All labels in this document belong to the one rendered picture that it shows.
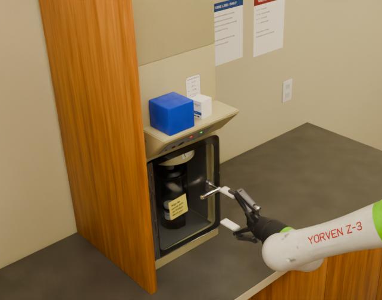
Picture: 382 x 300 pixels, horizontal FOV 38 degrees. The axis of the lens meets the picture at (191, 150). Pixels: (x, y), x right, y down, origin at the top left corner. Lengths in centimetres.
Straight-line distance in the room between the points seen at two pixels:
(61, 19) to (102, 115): 32
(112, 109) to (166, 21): 31
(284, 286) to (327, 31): 145
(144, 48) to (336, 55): 172
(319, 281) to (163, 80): 113
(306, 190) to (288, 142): 45
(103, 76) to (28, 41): 39
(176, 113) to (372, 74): 209
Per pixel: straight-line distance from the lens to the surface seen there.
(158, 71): 170
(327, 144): 287
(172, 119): 165
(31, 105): 200
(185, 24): 173
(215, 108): 183
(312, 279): 234
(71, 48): 178
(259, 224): 176
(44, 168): 212
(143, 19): 163
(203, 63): 182
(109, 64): 160
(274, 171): 260
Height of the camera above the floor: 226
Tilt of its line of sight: 28 degrees down
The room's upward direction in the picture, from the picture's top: 2 degrees counter-clockwise
